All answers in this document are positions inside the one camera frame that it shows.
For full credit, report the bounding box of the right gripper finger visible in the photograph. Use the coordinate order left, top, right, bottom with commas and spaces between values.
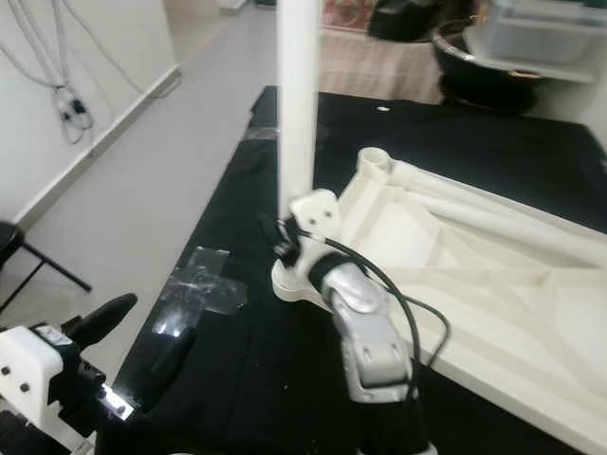
257, 212, 291, 253

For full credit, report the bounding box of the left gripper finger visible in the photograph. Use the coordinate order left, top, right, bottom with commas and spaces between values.
71, 292, 141, 348
129, 326, 199, 419

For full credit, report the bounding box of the black tablecloth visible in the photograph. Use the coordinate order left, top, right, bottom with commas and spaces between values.
95, 85, 607, 455

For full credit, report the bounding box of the black folding chair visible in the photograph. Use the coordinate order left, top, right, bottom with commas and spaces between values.
0, 223, 93, 314

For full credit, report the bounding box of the beige cloth covered table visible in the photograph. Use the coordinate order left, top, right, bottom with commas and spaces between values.
318, 28, 447, 105

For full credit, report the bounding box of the red food picture box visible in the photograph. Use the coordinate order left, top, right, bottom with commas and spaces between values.
322, 0, 376, 31

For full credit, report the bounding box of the black plastic bag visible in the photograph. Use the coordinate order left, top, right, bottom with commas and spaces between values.
370, 0, 437, 44

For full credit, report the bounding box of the black round wok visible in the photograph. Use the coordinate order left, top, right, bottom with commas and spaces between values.
432, 19, 546, 115

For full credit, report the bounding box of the clear plastic storage box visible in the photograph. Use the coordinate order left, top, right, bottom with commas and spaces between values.
465, 0, 607, 84

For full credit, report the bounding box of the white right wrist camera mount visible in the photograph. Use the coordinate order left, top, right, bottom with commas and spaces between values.
289, 188, 344, 249

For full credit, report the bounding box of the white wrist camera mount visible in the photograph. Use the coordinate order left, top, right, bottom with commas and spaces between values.
289, 188, 344, 249
0, 325, 82, 451

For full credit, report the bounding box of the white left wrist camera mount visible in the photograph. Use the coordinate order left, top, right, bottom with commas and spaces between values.
0, 325, 82, 451

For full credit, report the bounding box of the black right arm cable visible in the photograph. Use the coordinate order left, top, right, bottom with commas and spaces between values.
299, 227, 451, 404

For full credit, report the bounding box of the thin black wall cable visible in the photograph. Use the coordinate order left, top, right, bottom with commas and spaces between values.
0, 0, 181, 148

